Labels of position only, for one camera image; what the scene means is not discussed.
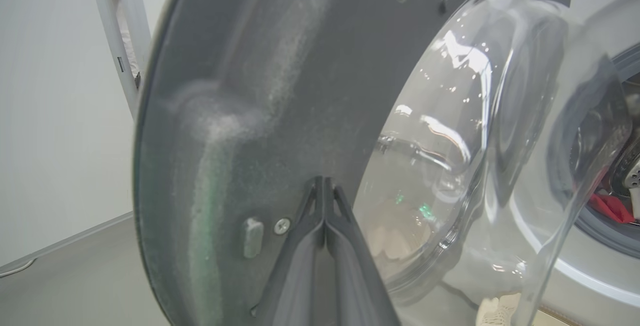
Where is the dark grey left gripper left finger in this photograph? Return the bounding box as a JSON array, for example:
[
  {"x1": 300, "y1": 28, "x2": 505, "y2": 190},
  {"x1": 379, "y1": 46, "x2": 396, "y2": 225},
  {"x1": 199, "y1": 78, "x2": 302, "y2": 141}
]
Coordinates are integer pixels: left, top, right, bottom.
[{"x1": 254, "y1": 177, "x2": 326, "y2": 326}]

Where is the black round washer door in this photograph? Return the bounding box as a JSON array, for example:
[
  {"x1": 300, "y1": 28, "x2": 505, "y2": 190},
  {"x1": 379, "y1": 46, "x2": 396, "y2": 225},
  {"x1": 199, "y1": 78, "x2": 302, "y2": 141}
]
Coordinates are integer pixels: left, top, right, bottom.
[{"x1": 132, "y1": 0, "x2": 633, "y2": 326}]

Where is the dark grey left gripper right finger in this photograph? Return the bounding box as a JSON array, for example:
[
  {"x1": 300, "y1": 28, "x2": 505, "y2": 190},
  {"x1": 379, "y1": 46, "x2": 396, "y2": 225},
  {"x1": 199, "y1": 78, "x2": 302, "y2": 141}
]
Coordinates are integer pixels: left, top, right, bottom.
[{"x1": 325, "y1": 178, "x2": 401, "y2": 326}]

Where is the red and white jersey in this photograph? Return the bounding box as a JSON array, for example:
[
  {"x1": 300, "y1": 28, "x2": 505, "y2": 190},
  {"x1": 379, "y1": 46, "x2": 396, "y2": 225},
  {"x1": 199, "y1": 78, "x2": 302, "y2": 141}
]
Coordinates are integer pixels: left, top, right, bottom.
[{"x1": 587, "y1": 193, "x2": 636, "y2": 224}]

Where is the white front-load washing machine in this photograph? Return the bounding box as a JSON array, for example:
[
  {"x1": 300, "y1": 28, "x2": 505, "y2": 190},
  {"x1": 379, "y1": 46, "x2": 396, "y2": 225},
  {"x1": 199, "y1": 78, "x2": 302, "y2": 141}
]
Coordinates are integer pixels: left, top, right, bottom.
[{"x1": 507, "y1": 0, "x2": 640, "y2": 326}]

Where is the white partition frame post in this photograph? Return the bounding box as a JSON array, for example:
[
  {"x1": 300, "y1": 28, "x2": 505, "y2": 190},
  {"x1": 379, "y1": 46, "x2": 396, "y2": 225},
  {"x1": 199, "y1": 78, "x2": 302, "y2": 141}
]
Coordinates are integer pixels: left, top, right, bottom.
[{"x1": 87, "y1": 0, "x2": 152, "y2": 119}]

